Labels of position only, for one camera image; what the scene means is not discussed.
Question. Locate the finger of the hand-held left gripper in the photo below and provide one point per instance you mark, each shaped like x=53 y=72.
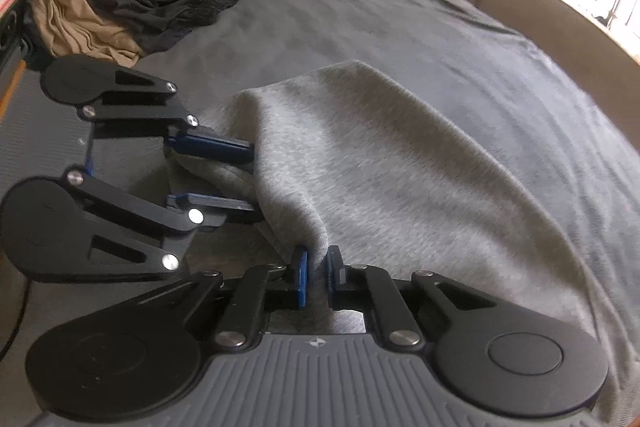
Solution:
x=225 y=209
x=215 y=147

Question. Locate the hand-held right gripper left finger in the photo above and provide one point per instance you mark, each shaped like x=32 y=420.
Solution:
x=301 y=277

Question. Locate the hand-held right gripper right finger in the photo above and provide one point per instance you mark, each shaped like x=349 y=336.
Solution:
x=331 y=277

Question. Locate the grey sweatpants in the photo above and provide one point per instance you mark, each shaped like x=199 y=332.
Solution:
x=375 y=167

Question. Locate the beige garment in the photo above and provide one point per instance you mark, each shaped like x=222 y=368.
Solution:
x=65 y=22

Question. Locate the grey bed blanket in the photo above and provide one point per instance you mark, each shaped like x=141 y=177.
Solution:
x=400 y=22

